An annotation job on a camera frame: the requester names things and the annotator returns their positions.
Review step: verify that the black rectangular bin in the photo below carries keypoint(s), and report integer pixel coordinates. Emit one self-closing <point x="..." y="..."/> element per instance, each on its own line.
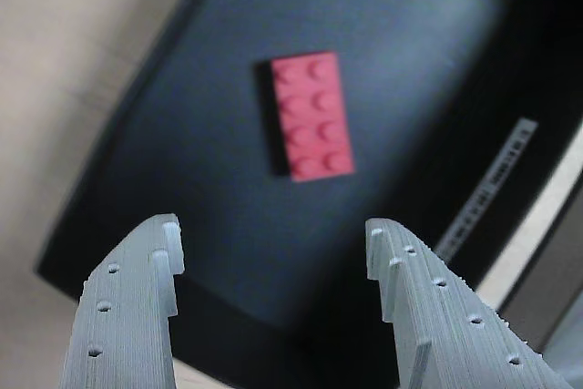
<point x="228" y="88"/>

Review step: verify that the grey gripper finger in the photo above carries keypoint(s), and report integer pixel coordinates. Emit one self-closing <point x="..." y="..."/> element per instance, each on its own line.
<point x="123" y="316"/>
<point x="455" y="339"/>

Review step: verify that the white label strip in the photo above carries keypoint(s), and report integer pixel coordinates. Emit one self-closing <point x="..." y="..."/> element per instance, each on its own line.
<point x="496" y="179"/>

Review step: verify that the red lego block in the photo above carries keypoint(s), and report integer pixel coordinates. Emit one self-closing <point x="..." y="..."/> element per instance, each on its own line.
<point x="314" y="115"/>

